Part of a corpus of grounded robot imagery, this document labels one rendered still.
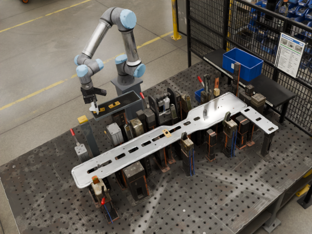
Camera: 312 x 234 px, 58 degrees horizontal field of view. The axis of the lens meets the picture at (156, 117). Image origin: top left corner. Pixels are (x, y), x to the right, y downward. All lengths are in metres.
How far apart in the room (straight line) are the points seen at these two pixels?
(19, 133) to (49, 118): 0.42
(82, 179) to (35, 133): 2.14
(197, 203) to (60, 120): 2.49
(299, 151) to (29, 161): 2.19
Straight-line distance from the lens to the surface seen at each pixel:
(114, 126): 2.02
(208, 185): 2.14
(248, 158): 2.31
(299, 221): 2.93
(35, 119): 4.22
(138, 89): 2.44
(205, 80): 2.21
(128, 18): 1.99
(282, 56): 2.38
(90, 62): 1.96
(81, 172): 1.98
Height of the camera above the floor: 2.50
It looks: 43 degrees down
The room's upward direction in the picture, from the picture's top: 8 degrees counter-clockwise
